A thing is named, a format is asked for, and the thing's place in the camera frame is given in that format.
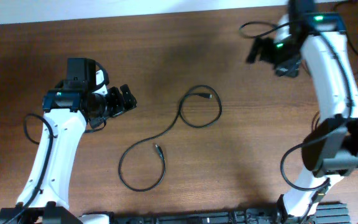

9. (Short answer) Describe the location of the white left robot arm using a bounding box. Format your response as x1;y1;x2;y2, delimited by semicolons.
0;58;137;223

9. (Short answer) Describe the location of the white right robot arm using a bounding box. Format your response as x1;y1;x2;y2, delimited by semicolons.
246;1;358;223

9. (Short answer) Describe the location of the black right camera cable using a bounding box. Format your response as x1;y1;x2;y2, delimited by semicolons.
238;21;291;40

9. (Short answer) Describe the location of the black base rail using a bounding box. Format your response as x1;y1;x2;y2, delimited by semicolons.
111;203;351;224

